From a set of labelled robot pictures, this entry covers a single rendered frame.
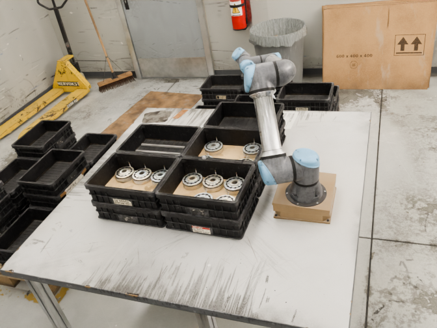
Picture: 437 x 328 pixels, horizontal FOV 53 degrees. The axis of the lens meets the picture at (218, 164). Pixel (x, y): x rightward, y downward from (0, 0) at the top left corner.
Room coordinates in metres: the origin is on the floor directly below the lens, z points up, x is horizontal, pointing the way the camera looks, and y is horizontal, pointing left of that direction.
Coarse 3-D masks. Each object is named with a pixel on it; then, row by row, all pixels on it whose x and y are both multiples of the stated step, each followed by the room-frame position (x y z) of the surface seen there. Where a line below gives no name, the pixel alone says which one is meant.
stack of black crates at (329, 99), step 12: (288, 84) 3.18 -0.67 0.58; (300, 84) 3.13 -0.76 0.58; (312, 84) 3.10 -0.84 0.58; (324, 84) 3.06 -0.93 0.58; (288, 96) 3.15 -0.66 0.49; (300, 96) 3.11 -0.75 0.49; (312, 96) 3.07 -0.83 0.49; (324, 96) 3.03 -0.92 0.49; (288, 108) 2.91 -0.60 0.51; (300, 108) 2.86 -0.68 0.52; (312, 108) 2.83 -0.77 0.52; (324, 108) 2.79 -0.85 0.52
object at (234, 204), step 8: (192, 160) 1.81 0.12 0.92; (200, 160) 1.79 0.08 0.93; (208, 160) 1.78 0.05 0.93; (216, 160) 1.77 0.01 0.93; (168, 176) 1.71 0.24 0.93; (248, 176) 1.59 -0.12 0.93; (240, 192) 1.49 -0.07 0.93; (184, 200) 1.52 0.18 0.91; (192, 200) 1.51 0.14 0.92; (200, 200) 1.49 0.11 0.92; (208, 200) 1.47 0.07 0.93; (216, 200) 1.46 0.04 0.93; (224, 200) 1.45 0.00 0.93
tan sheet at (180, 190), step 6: (180, 186) 1.75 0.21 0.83; (174, 192) 1.71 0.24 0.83; (180, 192) 1.70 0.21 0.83; (186, 192) 1.69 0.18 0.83; (192, 192) 1.68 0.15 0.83; (198, 192) 1.67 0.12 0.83; (204, 192) 1.66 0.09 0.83; (210, 192) 1.65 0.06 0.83; (216, 192) 1.65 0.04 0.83; (222, 192) 1.64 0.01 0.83
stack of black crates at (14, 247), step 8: (32, 208) 2.44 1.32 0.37; (40, 208) 2.42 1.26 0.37; (24, 216) 2.39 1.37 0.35; (32, 216) 2.44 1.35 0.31; (40, 216) 2.42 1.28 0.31; (16, 224) 2.32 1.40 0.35; (24, 224) 2.37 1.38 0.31; (32, 224) 2.40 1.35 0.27; (8, 232) 2.25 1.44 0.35; (16, 232) 2.29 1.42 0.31; (24, 232) 2.32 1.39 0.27; (32, 232) 2.31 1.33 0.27; (0, 240) 2.18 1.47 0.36; (8, 240) 2.22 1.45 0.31; (16, 240) 2.26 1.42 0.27; (24, 240) 2.24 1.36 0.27; (0, 248) 2.16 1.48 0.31; (8, 248) 2.19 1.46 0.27; (16, 248) 2.18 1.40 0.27; (0, 256) 2.09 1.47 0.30; (8, 256) 2.06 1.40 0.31
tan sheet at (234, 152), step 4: (224, 148) 2.02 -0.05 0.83; (228, 148) 2.01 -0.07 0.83; (232, 148) 2.00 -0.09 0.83; (236, 148) 1.99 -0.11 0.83; (240, 148) 1.99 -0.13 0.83; (200, 152) 2.02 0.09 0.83; (204, 152) 2.01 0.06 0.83; (224, 152) 1.98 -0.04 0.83; (228, 152) 1.97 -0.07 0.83; (232, 152) 1.96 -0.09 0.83; (236, 152) 1.95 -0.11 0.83; (240, 152) 1.95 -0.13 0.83; (212, 156) 1.96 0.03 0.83; (216, 156) 1.95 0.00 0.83; (220, 156) 1.95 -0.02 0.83; (224, 156) 1.94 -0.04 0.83; (228, 156) 1.93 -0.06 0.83; (232, 156) 1.92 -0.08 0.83; (236, 156) 1.92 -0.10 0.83; (240, 156) 1.91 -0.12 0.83; (244, 156) 1.90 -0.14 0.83
